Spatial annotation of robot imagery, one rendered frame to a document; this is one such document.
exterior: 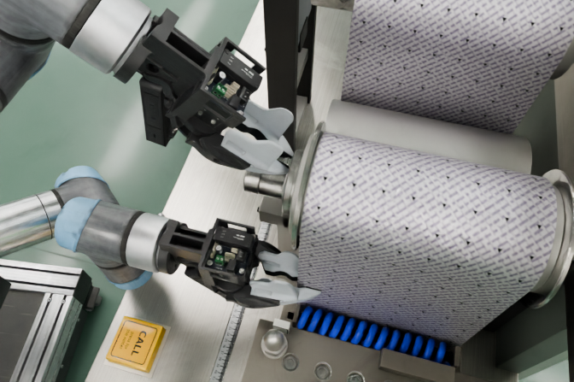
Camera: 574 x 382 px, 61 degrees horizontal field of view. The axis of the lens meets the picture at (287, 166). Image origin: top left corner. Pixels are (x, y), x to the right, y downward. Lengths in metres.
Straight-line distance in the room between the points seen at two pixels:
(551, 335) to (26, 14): 0.68
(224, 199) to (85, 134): 1.45
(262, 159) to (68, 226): 0.30
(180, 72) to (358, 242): 0.24
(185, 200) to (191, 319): 0.23
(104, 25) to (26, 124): 2.04
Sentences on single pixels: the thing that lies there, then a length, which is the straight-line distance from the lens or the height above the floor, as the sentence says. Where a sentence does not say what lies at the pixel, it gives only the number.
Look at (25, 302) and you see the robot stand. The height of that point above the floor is 0.21.
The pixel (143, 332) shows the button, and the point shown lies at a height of 0.92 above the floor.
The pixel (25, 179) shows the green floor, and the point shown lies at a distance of 2.30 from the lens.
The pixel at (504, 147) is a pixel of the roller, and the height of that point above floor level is 1.23.
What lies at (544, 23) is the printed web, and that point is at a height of 1.37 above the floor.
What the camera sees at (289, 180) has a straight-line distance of 0.51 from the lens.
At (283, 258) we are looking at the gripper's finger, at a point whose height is 1.12.
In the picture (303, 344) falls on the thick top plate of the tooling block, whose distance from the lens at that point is 0.71.
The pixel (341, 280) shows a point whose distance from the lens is 0.61.
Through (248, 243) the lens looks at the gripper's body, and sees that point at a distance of 0.61.
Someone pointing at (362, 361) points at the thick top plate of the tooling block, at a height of 1.03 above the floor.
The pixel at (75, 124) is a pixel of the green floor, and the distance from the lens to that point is 2.39.
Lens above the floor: 1.72
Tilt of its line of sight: 57 degrees down
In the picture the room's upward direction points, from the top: straight up
